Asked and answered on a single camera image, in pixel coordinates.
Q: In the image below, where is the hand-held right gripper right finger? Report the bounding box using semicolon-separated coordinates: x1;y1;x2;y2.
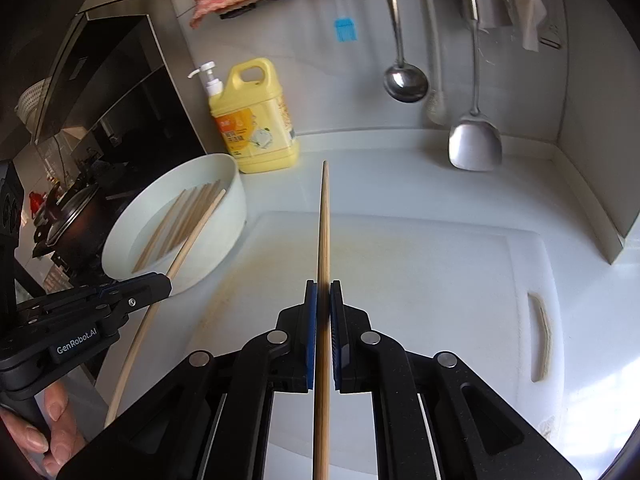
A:
329;280;583;480

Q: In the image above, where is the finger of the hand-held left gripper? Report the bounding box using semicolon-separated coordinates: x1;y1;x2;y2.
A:
17;271;166;321
97;280;173;333

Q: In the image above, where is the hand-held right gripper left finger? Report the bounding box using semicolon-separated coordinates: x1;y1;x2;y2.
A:
57;280;319;480

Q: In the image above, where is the white round basin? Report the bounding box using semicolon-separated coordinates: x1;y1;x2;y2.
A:
101;153;247;297

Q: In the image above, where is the person's left hand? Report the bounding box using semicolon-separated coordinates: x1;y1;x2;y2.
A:
0;380;88;478

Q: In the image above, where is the black cooking pot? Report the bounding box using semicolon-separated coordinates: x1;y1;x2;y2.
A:
32;180;131;271

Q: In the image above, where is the white plastic cutting board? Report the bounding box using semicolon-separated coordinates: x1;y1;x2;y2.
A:
187;210;567;480

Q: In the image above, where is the red container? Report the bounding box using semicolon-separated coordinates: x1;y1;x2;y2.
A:
27;190;51;218

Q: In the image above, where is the yellow dish soap bottle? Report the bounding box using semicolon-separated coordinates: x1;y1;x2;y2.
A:
188;57;301;175

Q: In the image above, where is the white colander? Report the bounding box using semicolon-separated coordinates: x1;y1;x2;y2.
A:
14;77;53;133

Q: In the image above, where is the black range hood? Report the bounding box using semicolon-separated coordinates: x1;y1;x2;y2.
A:
32;12;208;171

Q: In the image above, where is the steel spatula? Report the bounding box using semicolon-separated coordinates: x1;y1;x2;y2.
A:
447;0;504;172

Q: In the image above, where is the steel ladle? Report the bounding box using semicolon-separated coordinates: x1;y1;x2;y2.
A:
377;0;431;105

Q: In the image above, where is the white bottle brush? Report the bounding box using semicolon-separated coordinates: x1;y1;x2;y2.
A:
417;0;449;127

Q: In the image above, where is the blue silicone basting brush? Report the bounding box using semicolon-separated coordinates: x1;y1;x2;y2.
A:
322;0;361;44

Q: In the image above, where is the steel peeler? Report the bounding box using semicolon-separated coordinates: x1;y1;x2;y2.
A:
539;0;564;51

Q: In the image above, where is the beige hanging cloth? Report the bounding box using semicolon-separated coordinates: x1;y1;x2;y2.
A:
472;0;548;52

